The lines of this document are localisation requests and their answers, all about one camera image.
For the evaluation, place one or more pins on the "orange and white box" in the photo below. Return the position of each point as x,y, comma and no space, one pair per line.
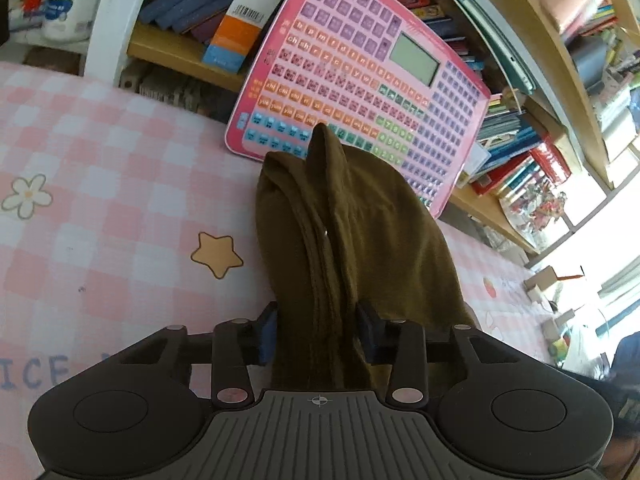
245,25

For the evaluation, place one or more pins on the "white frame post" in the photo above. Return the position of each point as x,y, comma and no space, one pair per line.
112,20

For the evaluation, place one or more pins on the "pink checkered table mat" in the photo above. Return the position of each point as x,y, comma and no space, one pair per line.
125,185

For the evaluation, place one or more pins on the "stack of blue books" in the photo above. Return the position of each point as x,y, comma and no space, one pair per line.
190,7

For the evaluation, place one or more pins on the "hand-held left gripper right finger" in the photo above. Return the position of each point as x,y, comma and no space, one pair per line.
367,332

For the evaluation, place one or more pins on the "olive brown pants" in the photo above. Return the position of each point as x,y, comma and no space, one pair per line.
350,240

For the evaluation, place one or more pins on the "row of colourful books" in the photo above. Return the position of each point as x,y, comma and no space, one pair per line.
520,170

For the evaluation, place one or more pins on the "pink learning tablet toy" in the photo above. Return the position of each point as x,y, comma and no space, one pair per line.
350,60

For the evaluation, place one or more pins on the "small wooden block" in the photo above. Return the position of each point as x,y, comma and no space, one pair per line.
542,282

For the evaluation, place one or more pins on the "white jar with green lid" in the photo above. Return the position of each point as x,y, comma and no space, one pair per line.
75,5

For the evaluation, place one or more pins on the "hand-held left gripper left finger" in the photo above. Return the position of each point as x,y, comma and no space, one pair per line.
267,335

